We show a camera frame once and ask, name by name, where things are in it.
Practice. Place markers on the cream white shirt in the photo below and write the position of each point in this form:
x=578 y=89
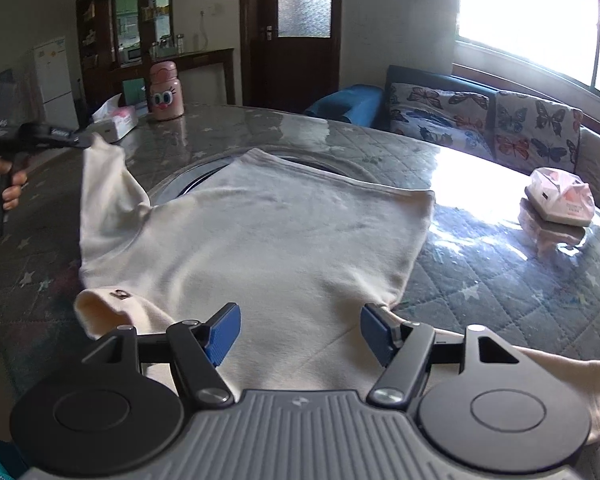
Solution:
x=299 y=253

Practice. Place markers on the right butterfly print cushion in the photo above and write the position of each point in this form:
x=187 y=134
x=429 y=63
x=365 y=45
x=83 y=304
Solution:
x=530 y=133

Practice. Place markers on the dark wooden cabinet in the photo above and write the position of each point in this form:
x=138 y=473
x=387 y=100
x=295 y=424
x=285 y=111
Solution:
x=119 y=41

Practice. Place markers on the blue sofa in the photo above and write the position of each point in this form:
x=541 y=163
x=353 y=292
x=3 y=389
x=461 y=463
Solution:
x=366 y=106

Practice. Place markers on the pink white tissue box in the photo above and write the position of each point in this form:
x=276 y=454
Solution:
x=560 y=197

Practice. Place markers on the black round induction cooker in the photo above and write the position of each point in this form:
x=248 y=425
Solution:
x=186 y=179

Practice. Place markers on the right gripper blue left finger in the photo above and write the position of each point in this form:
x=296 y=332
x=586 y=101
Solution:
x=198 y=349

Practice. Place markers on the window with frame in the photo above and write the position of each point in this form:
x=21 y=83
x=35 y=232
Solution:
x=562 y=36

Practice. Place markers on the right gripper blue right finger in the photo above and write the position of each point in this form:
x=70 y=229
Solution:
x=402 y=349

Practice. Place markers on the dark wooden glass door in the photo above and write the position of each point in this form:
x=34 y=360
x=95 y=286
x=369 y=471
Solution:
x=289 y=52

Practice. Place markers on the white refrigerator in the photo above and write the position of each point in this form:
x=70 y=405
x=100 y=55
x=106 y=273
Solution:
x=52 y=80

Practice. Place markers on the pink cartoon thermos bottle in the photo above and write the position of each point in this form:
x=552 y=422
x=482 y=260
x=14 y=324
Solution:
x=165 y=92

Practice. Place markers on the left butterfly print cushion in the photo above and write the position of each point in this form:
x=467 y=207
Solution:
x=451 y=119

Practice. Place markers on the butterfly print cushion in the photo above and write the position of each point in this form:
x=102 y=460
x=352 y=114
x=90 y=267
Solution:
x=451 y=119
x=530 y=133

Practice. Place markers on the person's left hand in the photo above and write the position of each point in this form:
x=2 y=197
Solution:
x=11 y=194

